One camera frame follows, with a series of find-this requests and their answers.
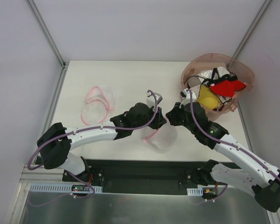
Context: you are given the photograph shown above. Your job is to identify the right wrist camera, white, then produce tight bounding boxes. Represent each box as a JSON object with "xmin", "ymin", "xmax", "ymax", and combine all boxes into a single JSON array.
[{"xmin": 180, "ymin": 89, "xmax": 197, "ymax": 106}]

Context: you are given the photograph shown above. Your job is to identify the left wrist camera, white grey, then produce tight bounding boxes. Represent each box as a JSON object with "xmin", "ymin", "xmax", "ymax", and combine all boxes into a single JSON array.
[{"xmin": 147, "ymin": 92, "xmax": 163, "ymax": 108}]

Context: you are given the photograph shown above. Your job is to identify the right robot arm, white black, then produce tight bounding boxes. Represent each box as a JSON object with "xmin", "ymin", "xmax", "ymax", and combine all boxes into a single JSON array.
[{"xmin": 166, "ymin": 103, "xmax": 280, "ymax": 212}]

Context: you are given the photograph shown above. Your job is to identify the left aluminium frame post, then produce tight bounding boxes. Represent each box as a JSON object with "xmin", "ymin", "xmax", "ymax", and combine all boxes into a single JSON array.
[{"xmin": 25, "ymin": 0, "xmax": 68, "ymax": 68}]

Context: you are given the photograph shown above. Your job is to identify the white bra, black straps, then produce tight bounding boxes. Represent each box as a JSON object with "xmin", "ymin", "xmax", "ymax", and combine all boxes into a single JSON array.
[{"xmin": 186, "ymin": 66, "xmax": 238, "ymax": 111}]

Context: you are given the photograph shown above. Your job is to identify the yellow bra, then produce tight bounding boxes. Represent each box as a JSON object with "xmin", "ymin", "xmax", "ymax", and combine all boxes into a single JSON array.
[{"xmin": 197, "ymin": 85, "xmax": 220, "ymax": 110}]

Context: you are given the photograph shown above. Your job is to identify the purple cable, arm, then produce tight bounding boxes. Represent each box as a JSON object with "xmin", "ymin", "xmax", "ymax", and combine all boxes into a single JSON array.
[
  {"xmin": 186, "ymin": 88, "xmax": 280, "ymax": 213},
  {"xmin": 28, "ymin": 90, "xmax": 159, "ymax": 199}
]

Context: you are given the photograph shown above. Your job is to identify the right white cable duct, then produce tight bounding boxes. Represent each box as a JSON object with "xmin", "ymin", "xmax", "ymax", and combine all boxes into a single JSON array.
[{"xmin": 187, "ymin": 187, "xmax": 203, "ymax": 196}]

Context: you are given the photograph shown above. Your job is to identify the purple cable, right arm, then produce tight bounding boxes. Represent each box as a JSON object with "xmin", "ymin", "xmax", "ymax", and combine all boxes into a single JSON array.
[{"xmin": 186, "ymin": 88, "xmax": 280, "ymax": 213}]

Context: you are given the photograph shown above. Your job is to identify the right aluminium frame post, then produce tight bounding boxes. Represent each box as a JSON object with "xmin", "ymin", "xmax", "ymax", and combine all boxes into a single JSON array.
[{"xmin": 232, "ymin": 0, "xmax": 274, "ymax": 60}]

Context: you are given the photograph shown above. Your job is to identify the red bra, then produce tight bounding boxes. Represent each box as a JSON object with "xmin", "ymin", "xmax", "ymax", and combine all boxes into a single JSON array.
[{"xmin": 210, "ymin": 80, "xmax": 246, "ymax": 98}]

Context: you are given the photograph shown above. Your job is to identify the left white cable duct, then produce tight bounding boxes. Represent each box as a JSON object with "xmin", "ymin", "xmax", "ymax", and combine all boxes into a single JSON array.
[{"xmin": 30, "ymin": 183, "xmax": 103, "ymax": 194}]

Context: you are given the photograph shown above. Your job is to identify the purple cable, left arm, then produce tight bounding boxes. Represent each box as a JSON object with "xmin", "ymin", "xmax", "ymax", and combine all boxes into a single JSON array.
[{"xmin": 28, "ymin": 90, "xmax": 159, "ymax": 199}]

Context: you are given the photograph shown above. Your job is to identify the white cable duct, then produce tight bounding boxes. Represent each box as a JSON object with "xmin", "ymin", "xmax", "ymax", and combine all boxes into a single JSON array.
[
  {"xmin": 30, "ymin": 183, "xmax": 103, "ymax": 194},
  {"xmin": 187, "ymin": 187, "xmax": 203, "ymax": 196}
]

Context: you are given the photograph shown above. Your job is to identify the empty white mesh laundry bag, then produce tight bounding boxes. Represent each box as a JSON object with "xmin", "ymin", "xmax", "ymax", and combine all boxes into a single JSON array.
[{"xmin": 81, "ymin": 84, "xmax": 116, "ymax": 126}]

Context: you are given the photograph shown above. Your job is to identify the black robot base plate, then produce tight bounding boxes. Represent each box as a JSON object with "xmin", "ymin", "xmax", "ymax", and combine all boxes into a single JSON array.
[{"xmin": 62, "ymin": 156, "xmax": 232, "ymax": 196}]

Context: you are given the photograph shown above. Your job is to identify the aluminium frame post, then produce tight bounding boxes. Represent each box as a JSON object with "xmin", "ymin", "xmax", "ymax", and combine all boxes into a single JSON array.
[
  {"xmin": 232, "ymin": 0, "xmax": 274, "ymax": 60},
  {"xmin": 25, "ymin": 0, "xmax": 68, "ymax": 68}
]

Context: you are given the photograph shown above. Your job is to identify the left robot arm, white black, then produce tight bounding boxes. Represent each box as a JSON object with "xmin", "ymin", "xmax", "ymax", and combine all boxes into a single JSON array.
[{"xmin": 37, "ymin": 103, "xmax": 167, "ymax": 182}]

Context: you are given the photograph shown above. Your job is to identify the pink translucent plastic basket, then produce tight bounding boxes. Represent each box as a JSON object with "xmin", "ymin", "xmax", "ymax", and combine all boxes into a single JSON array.
[{"xmin": 181, "ymin": 53, "xmax": 254, "ymax": 120}]

